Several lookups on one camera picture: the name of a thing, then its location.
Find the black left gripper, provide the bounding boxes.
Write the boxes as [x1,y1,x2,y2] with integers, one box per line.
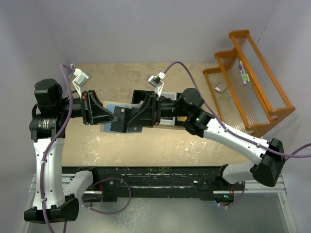
[56,90,118,125]

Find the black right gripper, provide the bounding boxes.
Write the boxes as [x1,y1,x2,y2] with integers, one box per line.
[127,93,190,127]

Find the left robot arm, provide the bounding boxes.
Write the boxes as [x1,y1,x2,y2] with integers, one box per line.
[24,79,117,224]

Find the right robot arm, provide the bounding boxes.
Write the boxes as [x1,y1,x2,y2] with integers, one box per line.
[127,88,285,190]

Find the gold cards in bin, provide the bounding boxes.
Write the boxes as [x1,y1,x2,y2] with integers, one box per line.
[177,116,187,121]

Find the small grey red box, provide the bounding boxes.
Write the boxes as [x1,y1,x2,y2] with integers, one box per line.
[214,82,227,93]

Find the orange wooden rack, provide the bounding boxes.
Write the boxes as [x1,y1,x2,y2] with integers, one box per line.
[203,30,295,137]

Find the markers on rack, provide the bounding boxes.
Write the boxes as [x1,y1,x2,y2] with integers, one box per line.
[235,60,252,89]

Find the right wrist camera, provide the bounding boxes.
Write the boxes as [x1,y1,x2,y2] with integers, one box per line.
[147,72,166,97]

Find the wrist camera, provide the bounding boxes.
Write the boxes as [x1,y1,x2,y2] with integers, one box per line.
[147,72,166,97]
[72,68,92,98]

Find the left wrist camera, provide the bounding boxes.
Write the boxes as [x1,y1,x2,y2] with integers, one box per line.
[72,68,92,98]

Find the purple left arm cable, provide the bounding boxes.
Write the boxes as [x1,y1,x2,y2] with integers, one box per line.
[40,63,76,233]

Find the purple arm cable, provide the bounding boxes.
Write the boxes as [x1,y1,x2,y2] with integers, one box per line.
[164,61,311,160]
[40,63,76,233]

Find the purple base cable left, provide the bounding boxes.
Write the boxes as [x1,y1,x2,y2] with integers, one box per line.
[81,179,132,215]

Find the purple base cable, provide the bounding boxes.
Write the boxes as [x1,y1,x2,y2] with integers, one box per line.
[216,182,246,208]
[81,179,132,215]

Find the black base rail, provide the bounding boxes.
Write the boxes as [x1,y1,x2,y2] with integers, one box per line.
[62,166,244,202]

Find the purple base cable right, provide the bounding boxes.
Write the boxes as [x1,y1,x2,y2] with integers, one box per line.
[216,182,246,208]

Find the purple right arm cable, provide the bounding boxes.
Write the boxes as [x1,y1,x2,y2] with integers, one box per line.
[164,61,311,160]

